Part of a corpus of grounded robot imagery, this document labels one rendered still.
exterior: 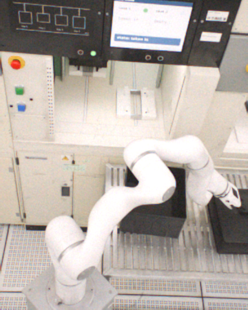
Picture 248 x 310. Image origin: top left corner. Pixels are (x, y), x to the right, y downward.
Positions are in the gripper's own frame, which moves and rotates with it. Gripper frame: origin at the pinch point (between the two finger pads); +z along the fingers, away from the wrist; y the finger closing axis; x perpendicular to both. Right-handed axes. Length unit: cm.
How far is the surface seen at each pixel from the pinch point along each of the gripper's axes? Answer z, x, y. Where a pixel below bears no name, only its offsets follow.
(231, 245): 5.2, 9.9, -14.6
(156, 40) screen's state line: -71, -10, 36
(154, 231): -15.5, 35.4, -7.3
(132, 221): -27.1, 38.8, -6.1
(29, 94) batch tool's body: -83, 50, 37
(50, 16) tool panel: -104, 14, 37
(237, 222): 6.1, 5.0, -4.7
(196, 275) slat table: -0.8, 25.8, -25.4
